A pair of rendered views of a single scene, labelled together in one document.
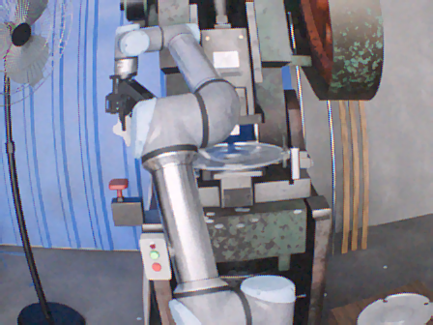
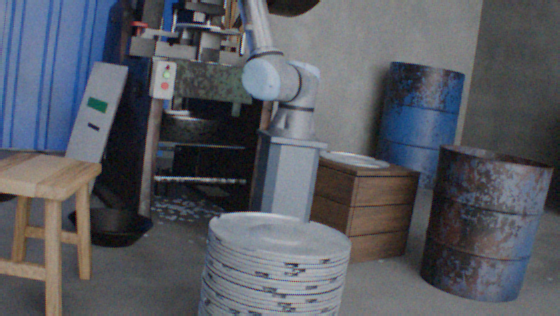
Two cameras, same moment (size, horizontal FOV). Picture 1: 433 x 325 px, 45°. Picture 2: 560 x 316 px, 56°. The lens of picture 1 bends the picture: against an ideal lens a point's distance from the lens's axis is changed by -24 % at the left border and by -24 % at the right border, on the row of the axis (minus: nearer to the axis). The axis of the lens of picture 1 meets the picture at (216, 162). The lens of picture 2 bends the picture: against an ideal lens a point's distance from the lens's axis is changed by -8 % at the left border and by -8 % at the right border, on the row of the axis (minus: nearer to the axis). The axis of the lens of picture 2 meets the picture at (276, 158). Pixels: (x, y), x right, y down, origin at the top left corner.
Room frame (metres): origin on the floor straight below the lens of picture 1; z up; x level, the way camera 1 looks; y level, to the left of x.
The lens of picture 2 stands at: (-0.31, 0.88, 0.63)
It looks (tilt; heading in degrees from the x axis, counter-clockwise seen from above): 8 degrees down; 328
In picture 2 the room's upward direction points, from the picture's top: 9 degrees clockwise
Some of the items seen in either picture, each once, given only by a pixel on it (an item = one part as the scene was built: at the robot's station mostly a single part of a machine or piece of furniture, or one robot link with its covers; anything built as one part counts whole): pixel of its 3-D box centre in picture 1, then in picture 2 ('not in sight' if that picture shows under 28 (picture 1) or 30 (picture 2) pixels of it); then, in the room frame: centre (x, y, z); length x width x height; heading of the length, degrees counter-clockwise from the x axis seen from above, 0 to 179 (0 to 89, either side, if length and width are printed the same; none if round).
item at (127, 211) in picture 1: (130, 228); (138, 60); (1.75, 0.26, 0.62); 0.10 x 0.06 x 0.20; 91
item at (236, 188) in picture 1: (236, 183); (210, 45); (1.81, -0.05, 0.72); 0.25 x 0.14 x 0.14; 1
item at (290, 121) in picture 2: not in sight; (294, 120); (1.18, -0.09, 0.50); 0.15 x 0.15 x 0.10
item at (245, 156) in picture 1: (233, 155); (207, 29); (1.86, -0.05, 0.78); 0.29 x 0.29 x 0.01
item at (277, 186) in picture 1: (234, 181); (192, 54); (1.99, -0.05, 0.68); 0.45 x 0.30 x 0.06; 91
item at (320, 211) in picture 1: (309, 224); (224, 106); (2.13, -0.31, 0.45); 0.92 x 0.12 x 0.90; 1
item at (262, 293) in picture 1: (265, 305); (298, 83); (1.18, -0.08, 0.62); 0.13 x 0.12 x 0.14; 108
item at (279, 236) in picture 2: not in sight; (280, 233); (0.61, 0.27, 0.32); 0.29 x 0.29 x 0.01
